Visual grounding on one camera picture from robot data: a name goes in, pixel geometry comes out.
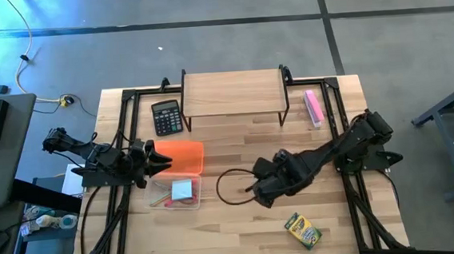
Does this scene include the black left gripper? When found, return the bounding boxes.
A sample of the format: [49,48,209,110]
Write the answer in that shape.
[129,137,175,189]

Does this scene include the orange pencil box lid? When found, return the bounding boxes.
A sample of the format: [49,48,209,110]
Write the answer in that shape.
[151,137,207,178]

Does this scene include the grey blue side table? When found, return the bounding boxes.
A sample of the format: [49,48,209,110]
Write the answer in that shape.
[408,77,454,205]

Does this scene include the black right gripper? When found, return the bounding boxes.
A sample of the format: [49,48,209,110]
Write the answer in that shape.
[243,153,313,211]

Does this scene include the grey desk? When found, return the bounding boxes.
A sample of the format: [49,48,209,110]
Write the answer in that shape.
[0,92,45,208]

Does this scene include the green yellow crayon box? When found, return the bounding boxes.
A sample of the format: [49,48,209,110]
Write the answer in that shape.
[283,210,324,252]

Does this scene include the yellow pencil pink eraser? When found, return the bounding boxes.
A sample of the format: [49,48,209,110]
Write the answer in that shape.
[149,191,174,208]

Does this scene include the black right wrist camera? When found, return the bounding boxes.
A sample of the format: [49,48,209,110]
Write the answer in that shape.
[252,156,284,179]

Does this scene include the white floor cable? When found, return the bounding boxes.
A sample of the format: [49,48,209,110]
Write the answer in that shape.
[3,0,62,107]

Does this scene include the wooden shelf riser black legs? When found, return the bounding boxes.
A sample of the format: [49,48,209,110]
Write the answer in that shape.
[177,61,297,134]

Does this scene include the black calculator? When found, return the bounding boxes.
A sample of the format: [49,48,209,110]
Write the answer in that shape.
[150,98,185,138]

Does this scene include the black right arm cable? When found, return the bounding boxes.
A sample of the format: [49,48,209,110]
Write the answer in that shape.
[214,166,262,208]

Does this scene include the blue sticky note pad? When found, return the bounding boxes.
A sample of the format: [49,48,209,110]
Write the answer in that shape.
[169,178,194,202]

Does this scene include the white paper sheet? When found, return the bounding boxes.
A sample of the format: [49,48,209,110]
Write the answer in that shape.
[59,162,89,198]

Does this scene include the clear plastic bottle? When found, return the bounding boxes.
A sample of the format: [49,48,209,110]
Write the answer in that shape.
[35,212,78,232]

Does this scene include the pink white stapler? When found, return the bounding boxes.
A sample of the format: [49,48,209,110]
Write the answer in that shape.
[302,89,326,129]

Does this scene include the clear plastic pencil box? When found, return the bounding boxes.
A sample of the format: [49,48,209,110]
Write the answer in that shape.
[141,171,205,215]

